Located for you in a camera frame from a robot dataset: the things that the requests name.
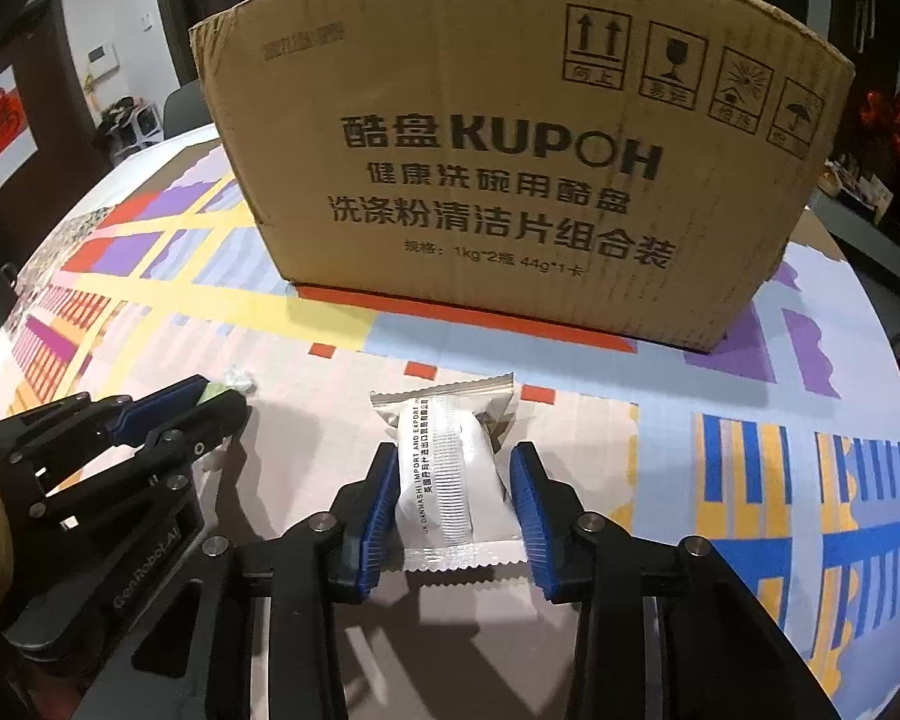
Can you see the white shelf rack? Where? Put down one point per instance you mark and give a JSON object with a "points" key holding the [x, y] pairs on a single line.
{"points": [[131, 127]]}

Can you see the grey dining chair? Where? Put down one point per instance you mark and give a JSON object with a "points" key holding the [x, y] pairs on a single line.
{"points": [[187, 109]]}

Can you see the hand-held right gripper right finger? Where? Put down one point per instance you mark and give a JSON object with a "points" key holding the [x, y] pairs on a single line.
{"points": [[532, 525]]}

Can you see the brown cardboard box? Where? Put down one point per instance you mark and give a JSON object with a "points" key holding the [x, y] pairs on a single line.
{"points": [[495, 165]]}

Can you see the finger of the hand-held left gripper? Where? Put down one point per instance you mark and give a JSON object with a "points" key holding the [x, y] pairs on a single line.
{"points": [[161, 405], [221, 416]]}

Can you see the dark wood wardrobe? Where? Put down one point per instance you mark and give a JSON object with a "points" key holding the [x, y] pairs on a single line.
{"points": [[881, 30]]}

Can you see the red paper-cut poster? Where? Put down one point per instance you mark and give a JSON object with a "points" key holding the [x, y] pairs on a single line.
{"points": [[4, 127]]}

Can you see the white silver snack packet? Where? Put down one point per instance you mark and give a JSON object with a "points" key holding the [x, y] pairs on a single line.
{"points": [[442, 465]]}

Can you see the white intercom panel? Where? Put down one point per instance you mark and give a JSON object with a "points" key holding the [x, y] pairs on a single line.
{"points": [[101, 60]]}

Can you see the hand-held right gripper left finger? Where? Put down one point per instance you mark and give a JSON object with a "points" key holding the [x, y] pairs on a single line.
{"points": [[379, 525]]}

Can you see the light green snack packet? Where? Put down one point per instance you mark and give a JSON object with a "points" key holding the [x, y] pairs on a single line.
{"points": [[232, 382]]}

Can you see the dark wooden door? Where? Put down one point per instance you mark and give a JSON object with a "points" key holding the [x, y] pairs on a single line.
{"points": [[56, 165]]}

